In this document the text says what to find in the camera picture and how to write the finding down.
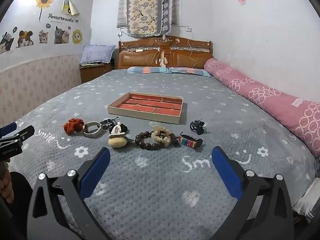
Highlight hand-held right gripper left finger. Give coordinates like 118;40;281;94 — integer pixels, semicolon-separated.
26;147;112;240

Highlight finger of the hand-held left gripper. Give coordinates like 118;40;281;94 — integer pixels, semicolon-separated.
0;126;35;145
0;122;17;137

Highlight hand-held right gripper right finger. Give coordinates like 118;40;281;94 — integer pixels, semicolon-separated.
207;146;294;240

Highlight yellow and white plush hair tie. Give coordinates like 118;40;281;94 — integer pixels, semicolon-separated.
108;122;134;148

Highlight grey bangle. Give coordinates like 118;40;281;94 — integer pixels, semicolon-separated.
82;122;103;138

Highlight red scrunchie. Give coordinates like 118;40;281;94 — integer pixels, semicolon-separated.
63;117;85;134

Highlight black hair tie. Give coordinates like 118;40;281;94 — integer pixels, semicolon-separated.
100;117;118;130

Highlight small colourful doll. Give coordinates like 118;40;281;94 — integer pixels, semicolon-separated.
179;132;203;149

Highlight dark wooden bead bracelet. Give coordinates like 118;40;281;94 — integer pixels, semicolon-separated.
135;131;179;151

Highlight beige bead bracelet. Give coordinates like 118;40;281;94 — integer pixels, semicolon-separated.
151;125;175;142

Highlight shallow tray with brick lining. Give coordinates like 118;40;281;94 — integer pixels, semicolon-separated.
107;92;187;125

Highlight person's left hand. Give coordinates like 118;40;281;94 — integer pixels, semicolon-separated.
0;171;13;203

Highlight black hair claw clip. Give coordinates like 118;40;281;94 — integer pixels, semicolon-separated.
189;120;206;135

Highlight grey patterned blanket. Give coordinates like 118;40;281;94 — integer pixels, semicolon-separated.
0;69;317;240

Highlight wooden nightstand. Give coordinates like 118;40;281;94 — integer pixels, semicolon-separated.
79;62;113;84

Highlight cat in brown hat sticker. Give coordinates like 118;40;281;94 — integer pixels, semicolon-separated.
16;30;34;48

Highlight pink rolled quilt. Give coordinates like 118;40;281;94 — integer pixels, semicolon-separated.
204;58;320;158

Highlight blue dotted cushion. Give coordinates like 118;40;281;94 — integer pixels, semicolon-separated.
80;45;116;64

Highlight yellow flower cat sticker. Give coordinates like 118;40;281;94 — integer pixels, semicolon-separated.
72;29;83;44

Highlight plaid pillow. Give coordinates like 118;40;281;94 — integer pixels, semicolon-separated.
126;66;168;74
168;67;212;77

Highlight wooden headboard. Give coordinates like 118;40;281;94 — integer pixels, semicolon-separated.
117;35;214;70

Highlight window blind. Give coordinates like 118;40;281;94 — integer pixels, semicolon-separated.
117;0;129;28

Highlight hanging floral cloth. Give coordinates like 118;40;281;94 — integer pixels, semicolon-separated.
125;0;173;37

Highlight cat with flowers wall sticker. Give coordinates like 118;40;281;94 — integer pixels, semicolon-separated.
0;31;15;54

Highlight grey cats wall sticker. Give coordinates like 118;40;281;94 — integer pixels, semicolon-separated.
54;26;71;45

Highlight black lettering wall sticker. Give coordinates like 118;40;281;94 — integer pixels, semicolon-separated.
47;14;79;23

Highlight sunflower wall sticker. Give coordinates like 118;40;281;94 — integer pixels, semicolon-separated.
35;0;54;22

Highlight peeling yellow wall sticker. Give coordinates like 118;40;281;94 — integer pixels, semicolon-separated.
61;0;80;17

